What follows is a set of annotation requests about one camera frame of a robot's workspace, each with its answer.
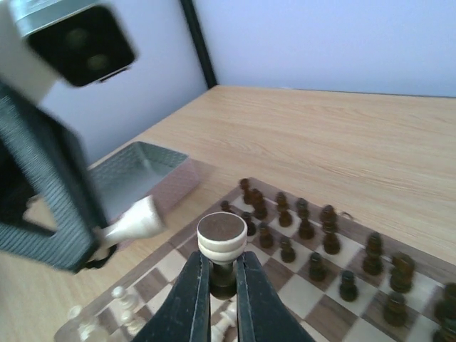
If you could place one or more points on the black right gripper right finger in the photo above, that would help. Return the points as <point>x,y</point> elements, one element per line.
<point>261,315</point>

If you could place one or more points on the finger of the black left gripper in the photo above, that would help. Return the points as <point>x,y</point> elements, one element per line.
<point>40,156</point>

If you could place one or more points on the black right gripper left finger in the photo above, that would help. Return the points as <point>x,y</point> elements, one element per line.
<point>185,314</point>

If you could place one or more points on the white chess piece felt base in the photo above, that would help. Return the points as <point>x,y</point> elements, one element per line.
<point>222,238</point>

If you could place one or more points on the white rook chess piece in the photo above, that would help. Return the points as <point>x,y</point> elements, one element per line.
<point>141,221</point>

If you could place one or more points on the wooden chess board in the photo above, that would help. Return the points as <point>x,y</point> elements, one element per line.
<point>374,289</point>

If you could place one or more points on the dark rook chess piece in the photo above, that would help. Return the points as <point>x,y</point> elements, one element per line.
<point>247,193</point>

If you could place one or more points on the silver embossed metal tray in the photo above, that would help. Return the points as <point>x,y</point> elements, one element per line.
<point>141,169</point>

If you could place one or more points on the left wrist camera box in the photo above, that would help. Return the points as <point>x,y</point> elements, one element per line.
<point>81,42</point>

